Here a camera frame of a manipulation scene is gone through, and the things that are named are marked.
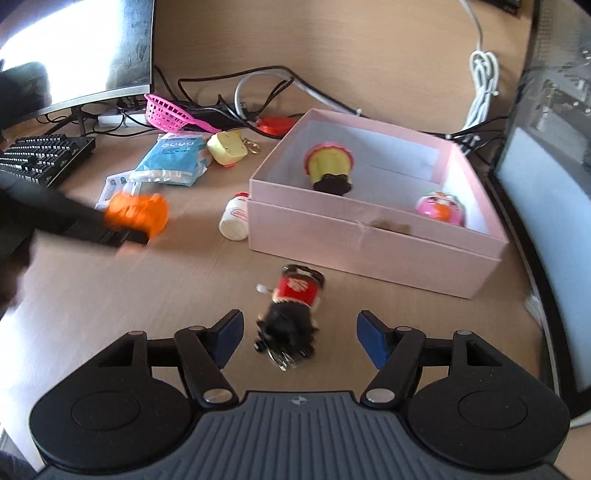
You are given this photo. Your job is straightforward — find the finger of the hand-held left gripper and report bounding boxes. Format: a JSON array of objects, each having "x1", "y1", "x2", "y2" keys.
[
  {"x1": 41, "y1": 189, "x2": 109, "y2": 227},
  {"x1": 46, "y1": 220, "x2": 151, "y2": 250}
]

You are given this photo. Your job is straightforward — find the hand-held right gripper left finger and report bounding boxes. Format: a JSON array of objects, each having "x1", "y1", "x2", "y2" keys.
[{"x1": 98, "y1": 310, "x2": 245, "y2": 411}]

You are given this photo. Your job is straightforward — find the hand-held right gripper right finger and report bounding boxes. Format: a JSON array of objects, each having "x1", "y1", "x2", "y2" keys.
[{"x1": 356, "y1": 310, "x2": 502, "y2": 409}]

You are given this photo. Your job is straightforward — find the orange plastic toy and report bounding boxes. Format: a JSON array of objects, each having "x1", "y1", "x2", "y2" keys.
[{"x1": 104, "y1": 191, "x2": 169, "y2": 239}]

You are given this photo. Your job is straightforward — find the black-haired doll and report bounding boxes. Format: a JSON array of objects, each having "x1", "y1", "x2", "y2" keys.
[{"x1": 253, "y1": 264, "x2": 326, "y2": 372}]

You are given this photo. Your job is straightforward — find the pink cardboard box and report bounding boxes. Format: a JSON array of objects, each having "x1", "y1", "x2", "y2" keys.
[{"x1": 248, "y1": 108, "x2": 510, "y2": 300}]

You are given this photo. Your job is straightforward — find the pink plastic strainer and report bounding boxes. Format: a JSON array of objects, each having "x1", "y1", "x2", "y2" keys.
[{"x1": 144, "y1": 93, "x2": 218, "y2": 134}]

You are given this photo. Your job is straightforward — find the wooden desktop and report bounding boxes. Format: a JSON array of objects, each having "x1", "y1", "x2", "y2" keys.
[{"x1": 0, "y1": 0, "x2": 568, "y2": 444}]

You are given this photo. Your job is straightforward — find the white blister pack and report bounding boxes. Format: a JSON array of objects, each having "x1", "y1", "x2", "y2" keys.
[{"x1": 95, "y1": 173, "x2": 141, "y2": 208}]

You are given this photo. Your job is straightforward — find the black keyboard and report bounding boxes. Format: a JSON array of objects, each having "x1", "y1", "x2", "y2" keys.
[{"x1": 0, "y1": 133, "x2": 97, "y2": 188}]

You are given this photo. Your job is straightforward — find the white power strip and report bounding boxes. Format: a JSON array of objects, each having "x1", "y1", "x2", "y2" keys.
[{"x1": 98, "y1": 111, "x2": 148, "y2": 129}]

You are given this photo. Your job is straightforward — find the blue wet wipes pack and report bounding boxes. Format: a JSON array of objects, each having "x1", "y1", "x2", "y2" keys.
[{"x1": 129, "y1": 133, "x2": 212, "y2": 186}]

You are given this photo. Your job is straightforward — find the small white bottle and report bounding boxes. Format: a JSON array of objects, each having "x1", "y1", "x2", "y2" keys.
[{"x1": 218, "y1": 191, "x2": 252, "y2": 241}]

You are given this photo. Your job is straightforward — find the pink round toy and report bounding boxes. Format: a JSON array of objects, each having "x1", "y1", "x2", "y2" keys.
[{"x1": 414, "y1": 191, "x2": 467, "y2": 229}]

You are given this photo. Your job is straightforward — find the black power adapter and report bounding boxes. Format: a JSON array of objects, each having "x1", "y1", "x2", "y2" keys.
[{"x1": 187, "y1": 107, "x2": 232, "y2": 127}]

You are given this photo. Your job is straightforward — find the computer monitor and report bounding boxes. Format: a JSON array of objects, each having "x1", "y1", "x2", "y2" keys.
[{"x1": 0, "y1": 0, "x2": 155, "y2": 137}]

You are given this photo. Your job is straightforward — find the yellow and pink cupcake toy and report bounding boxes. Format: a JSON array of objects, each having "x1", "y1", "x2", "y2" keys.
[{"x1": 303, "y1": 143, "x2": 356, "y2": 197}]

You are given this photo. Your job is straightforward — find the computer case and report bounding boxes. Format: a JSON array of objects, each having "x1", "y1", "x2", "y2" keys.
[{"x1": 480, "y1": 0, "x2": 591, "y2": 416}]

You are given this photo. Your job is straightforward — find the yellow keychain toy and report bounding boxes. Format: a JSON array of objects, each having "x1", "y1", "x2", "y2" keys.
[{"x1": 206, "y1": 130, "x2": 262, "y2": 168}]

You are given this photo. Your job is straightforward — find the black cable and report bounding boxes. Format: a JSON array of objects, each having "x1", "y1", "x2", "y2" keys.
[{"x1": 178, "y1": 68, "x2": 296, "y2": 108}]

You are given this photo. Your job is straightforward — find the grey thick cable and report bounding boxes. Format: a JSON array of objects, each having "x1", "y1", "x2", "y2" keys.
[{"x1": 235, "y1": 71, "x2": 361, "y2": 121}]

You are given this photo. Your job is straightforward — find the coiled white cable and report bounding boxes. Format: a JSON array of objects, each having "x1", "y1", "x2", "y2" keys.
[{"x1": 455, "y1": 0, "x2": 502, "y2": 134}]

